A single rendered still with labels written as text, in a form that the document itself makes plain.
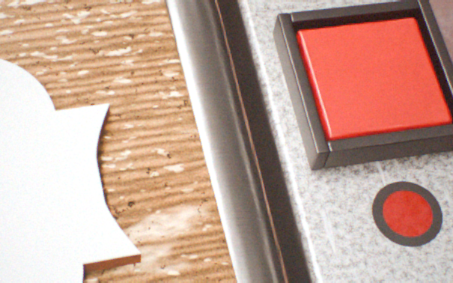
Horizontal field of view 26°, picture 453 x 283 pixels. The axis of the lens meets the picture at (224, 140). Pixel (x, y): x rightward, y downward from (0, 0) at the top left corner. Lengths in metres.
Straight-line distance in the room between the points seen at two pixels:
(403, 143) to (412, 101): 0.02
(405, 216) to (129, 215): 0.12
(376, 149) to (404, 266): 0.05
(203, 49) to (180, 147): 0.07
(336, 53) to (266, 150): 0.06
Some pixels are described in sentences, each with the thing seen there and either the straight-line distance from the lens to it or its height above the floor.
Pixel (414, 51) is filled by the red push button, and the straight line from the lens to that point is 0.47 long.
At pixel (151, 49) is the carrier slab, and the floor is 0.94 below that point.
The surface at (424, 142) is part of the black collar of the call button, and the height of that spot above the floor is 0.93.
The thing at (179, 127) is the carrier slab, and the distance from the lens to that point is 0.42.
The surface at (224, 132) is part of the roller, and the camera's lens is 0.44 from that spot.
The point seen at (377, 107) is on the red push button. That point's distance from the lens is 0.45.
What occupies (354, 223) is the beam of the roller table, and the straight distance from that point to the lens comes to 0.43.
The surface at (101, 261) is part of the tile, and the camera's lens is 0.38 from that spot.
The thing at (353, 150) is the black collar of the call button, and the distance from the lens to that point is 0.43.
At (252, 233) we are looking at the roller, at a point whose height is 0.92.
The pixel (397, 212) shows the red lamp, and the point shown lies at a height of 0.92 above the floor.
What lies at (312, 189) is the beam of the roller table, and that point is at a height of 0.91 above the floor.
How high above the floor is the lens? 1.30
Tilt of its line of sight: 60 degrees down
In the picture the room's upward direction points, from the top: 12 degrees clockwise
